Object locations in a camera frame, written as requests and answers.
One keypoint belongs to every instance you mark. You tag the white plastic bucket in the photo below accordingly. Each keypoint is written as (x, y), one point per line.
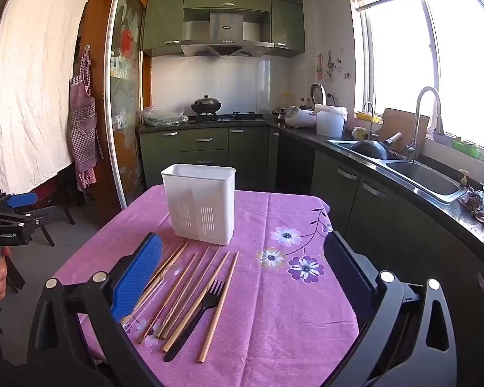
(330, 123)

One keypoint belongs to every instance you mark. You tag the kitchen window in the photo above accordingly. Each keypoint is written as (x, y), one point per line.
(459, 68)

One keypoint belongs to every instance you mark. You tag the wooden cutting board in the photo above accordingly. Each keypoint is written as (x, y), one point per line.
(399, 123)

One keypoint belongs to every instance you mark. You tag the steel range hood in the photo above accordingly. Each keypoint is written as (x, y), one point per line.
(226, 28)

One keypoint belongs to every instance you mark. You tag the small dark pot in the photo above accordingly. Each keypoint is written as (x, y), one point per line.
(280, 113)

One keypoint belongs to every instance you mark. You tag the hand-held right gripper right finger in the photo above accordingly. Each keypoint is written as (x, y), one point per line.
(347, 274)

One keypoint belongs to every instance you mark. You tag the yellow dish rack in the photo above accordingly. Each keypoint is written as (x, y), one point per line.
(367, 116)

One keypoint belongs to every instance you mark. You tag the crumpled dish rag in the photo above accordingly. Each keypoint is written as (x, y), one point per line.
(476, 203)

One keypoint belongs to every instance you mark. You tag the dark wooden chair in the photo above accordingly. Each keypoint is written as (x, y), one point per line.
(67, 207)

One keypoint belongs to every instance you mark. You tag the black gas stove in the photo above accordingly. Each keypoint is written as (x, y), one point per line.
(242, 117)

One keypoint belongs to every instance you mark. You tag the hanging kitchen tools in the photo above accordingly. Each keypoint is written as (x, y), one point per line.
(324, 66)

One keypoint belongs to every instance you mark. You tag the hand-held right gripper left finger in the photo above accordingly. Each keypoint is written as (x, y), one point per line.
(137, 278)

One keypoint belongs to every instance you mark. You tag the white plastic utensil holder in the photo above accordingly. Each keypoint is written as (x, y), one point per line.
(201, 193)

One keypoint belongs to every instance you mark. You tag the small steel faucet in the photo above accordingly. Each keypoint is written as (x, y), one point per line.
(371, 127)

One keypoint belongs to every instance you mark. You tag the person's left hand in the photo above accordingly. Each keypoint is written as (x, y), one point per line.
(0, 276)

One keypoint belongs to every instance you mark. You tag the checkered apron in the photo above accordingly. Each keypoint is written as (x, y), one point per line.
(82, 129)

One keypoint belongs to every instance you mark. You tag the purple floral tablecloth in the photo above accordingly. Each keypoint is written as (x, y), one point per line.
(282, 310)

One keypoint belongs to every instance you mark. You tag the black frying pan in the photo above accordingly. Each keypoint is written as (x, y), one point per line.
(369, 149)

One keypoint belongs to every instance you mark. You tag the yellow mug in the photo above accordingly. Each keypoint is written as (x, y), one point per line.
(359, 134)

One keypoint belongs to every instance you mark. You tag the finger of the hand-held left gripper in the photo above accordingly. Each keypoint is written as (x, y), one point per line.
(44, 215)
(22, 200)

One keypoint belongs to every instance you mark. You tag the steel kitchen sink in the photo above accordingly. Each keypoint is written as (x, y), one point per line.
(427, 177)

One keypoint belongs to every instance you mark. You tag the white hanging sheet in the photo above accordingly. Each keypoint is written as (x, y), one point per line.
(36, 88)

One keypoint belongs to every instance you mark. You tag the plastic bag of vegetables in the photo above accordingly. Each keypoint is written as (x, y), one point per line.
(165, 117)

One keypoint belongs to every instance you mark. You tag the sliding glass door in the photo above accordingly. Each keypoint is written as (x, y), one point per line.
(125, 129)

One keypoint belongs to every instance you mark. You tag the black wok with lid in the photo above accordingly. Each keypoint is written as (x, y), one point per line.
(206, 105)

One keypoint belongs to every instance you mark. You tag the green upper cabinets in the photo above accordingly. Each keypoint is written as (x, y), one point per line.
(163, 20)

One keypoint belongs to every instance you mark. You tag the black plastic fork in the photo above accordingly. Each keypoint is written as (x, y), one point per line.
(193, 322)

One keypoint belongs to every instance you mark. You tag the green plastic container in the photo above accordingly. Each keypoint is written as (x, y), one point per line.
(464, 147)

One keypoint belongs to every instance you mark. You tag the tall steel faucet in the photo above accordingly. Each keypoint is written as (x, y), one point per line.
(416, 121)

